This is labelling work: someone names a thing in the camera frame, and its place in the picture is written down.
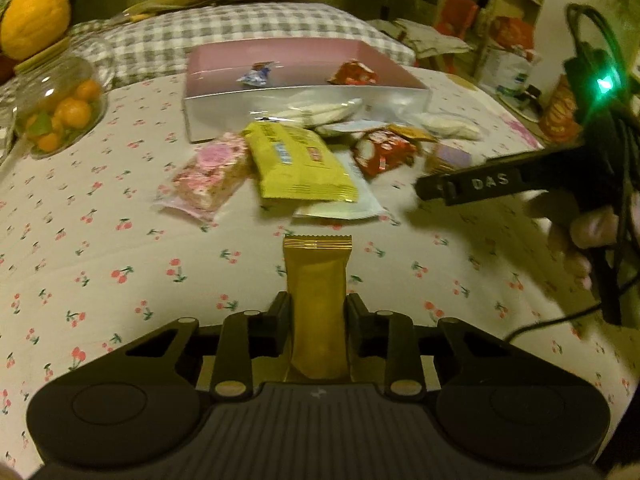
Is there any red round snack packet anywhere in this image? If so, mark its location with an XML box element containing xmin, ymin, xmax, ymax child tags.
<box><xmin>352</xmin><ymin>128</ymin><xmax>416</xmax><ymax>178</ymax></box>

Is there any glass jar with oranges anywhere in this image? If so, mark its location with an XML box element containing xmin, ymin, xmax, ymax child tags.
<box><xmin>1</xmin><ymin>36</ymin><xmax>115</xmax><ymax>159</ymax></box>

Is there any pink rice crispy packet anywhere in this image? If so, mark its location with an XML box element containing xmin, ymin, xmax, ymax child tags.
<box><xmin>155</xmin><ymin>133</ymin><xmax>252</xmax><ymax>223</ymax></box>

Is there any cherry print bedsheet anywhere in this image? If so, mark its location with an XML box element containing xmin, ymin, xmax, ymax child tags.
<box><xmin>0</xmin><ymin>64</ymin><xmax>640</xmax><ymax>480</ymax></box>

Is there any blue white candy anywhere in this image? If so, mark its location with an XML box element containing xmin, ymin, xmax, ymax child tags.
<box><xmin>236</xmin><ymin>62</ymin><xmax>273</xmax><ymax>88</ymax></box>

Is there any yellow snack packet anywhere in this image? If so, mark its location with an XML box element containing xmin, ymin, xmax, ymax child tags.
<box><xmin>242</xmin><ymin>122</ymin><xmax>358</xmax><ymax>202</ymax></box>

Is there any clear packet white cake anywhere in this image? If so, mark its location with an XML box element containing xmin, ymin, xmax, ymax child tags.
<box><xmin>256</xmin><ymin>99</ymin><xmax>363</xmax><ymax>129</ymax></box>

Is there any gold foil snack bar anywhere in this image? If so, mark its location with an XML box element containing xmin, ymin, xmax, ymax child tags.
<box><xmin>283</xmin><ymin>235</ymin><xmax>352</xmax><ymax>382</ymax></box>

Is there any red orange gift bag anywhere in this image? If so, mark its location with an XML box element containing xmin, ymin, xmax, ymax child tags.
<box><xmin>538</xmin><ymin>74</ymin><xmax>582</xmax><ymax>143</ymax></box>

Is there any white cookie packet red top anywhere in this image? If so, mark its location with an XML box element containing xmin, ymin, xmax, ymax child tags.
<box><xmin>292</xmin><ymin>148</ymin><xmax>385</xmax><ymax>222</ymax></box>

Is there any purple biscuit packet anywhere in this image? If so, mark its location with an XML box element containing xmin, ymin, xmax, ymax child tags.
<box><xmin>424</xmin><ymin>143</ymin><xmax>473</xmax><ymax>176</ymax></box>

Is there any grey checked pillow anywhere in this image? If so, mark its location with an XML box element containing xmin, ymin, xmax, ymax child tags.
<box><xmin>70</xmin><ymin>2</ymin><xmax>416</xmax><ymax>88</ymax></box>

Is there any orange white snack packet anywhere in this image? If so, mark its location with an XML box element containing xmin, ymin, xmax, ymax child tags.
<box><xmin>387</xmin><ymin>124</ymin><xmax>438</xmax><ymax>143</ymax></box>

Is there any clear packet white roll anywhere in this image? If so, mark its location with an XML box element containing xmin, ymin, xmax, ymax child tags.
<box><xmin>413</xmin><ymin>113</ymin><xmax>482</xmax><ymax>141</ymax></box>

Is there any right hand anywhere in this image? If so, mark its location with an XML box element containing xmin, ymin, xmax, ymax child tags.
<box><xmin>525</xmin><ymin>191</ymin><xmax>620</xmax><ymax>290</ymax></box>

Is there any red wrapped candy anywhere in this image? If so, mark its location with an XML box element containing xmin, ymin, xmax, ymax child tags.
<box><xmin>328</xmin><ymin>60</ymin><xmax>378</xmax><ymax>86</ymax></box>

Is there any large orange fruit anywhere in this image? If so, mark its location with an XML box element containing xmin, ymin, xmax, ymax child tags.
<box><xmin>1</xmin><ymin>0</ymin><xmax>72</xmax><ymax>61</ymax></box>

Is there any silver box pink inside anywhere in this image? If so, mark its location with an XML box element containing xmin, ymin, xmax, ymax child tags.
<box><xmin>183</xmin><ymin>38</ymin><xmax>430</xmax><ymax>143</ymax></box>

